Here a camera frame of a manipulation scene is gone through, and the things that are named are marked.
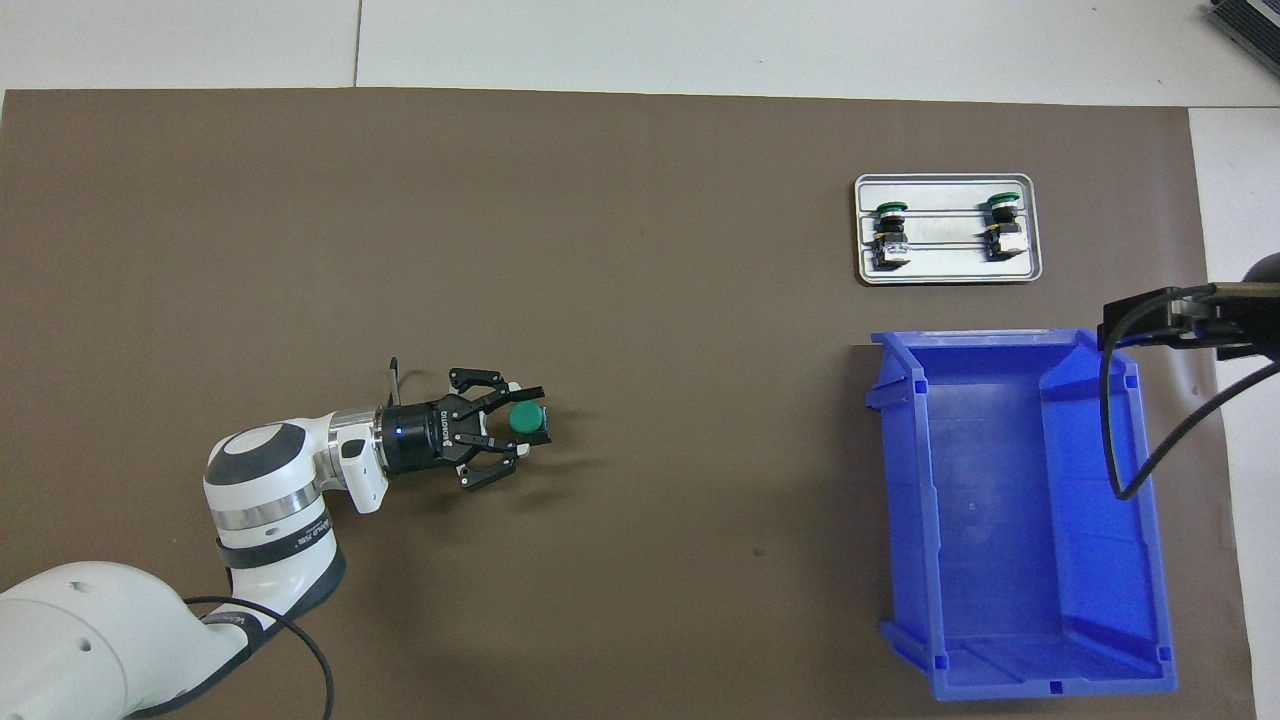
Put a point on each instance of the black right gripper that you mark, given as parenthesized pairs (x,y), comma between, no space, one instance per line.
(1255,320)

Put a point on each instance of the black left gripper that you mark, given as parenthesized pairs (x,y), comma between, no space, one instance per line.
(415,438)

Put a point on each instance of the green push button switch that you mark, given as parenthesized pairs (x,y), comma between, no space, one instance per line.
(892,235)
(525,418)
(1004,235)

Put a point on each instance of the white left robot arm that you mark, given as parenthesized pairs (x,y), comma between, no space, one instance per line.
(260,480)

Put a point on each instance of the brown table mat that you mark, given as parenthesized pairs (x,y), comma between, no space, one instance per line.
(650,300)

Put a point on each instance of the grey metal tray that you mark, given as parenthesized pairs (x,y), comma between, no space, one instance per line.
(945,265)

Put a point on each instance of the blue plastic storage bin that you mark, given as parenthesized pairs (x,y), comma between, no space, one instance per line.
(1000,520)

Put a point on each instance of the grey ribbed device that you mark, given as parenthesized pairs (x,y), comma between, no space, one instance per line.
(1250,22)

